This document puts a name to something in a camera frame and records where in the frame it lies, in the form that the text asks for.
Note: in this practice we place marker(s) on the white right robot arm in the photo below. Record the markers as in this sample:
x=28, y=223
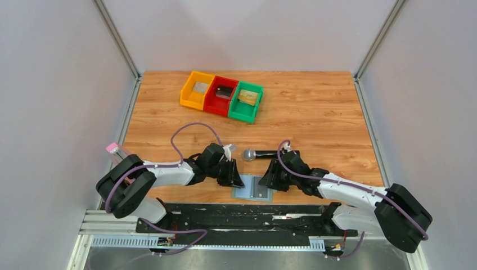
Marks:
x=391, y=212

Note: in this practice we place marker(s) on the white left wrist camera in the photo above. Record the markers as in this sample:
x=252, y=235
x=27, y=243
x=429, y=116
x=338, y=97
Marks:
x=228, y=150

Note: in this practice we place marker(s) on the yellow plastic bin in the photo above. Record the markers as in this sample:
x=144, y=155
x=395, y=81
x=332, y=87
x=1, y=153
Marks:
x=188, y=97

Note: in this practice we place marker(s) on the red plastic bin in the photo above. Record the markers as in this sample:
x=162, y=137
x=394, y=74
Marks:
x=218, y=97

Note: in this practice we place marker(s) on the black VIP card stack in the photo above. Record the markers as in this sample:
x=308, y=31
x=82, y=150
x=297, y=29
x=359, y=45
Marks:
x=223, y=91

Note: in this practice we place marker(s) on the gold VIP card stack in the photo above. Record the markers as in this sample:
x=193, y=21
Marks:
x=248, y=97

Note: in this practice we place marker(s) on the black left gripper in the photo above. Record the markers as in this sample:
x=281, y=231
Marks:
x=229, y=172

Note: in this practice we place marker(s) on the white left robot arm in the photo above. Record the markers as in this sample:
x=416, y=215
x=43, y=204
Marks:
x=124, y=189

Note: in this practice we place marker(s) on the silver VIP card stack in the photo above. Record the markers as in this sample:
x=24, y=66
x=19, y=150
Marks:
x=200, y=87

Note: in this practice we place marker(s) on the black handheld microphone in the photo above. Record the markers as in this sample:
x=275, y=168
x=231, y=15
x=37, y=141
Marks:
x=250, y=154

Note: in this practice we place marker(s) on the green plastic bin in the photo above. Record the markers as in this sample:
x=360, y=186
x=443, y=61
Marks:
x=241, y=111

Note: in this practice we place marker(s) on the pink metronome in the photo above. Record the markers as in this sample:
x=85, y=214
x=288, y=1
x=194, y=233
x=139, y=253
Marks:
x=117, y=152

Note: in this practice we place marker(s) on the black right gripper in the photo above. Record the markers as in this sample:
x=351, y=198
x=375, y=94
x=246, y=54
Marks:
x=278, y=177

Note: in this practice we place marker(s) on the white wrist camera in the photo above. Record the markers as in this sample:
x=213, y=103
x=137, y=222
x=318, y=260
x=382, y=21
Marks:
x=285, y=148
x=228, y=150

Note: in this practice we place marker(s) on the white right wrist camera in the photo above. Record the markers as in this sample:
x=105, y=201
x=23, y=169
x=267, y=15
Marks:
x=285, y=148

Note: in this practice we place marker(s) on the teal card holder wallet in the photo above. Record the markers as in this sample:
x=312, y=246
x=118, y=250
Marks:
x=245, y=192

